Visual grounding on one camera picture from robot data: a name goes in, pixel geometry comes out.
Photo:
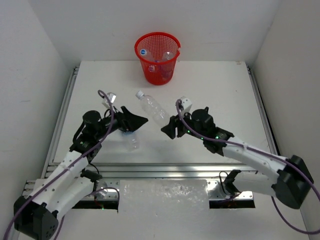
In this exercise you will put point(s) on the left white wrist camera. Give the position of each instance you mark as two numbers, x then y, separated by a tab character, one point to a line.
109	99

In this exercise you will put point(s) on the red plastic mesh bin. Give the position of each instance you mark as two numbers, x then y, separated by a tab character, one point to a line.
158	53

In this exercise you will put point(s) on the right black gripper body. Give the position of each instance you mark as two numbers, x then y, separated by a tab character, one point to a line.
189	123

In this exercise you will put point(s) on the white front cover sheet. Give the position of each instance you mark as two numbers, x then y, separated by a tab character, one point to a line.
163	195

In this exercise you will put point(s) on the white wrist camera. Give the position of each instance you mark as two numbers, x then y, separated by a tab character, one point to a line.
109	99
184	105

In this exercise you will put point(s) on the clear ribbed bottle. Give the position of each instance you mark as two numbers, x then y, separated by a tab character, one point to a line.
153	109

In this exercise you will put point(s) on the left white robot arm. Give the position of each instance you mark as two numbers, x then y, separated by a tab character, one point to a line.
38	215

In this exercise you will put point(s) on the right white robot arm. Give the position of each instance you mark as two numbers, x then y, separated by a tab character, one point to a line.
287	179

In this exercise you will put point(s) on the aluminium front rail frame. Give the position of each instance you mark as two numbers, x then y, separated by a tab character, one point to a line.
226	87

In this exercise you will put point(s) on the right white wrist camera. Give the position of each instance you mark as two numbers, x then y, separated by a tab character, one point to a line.
184	105

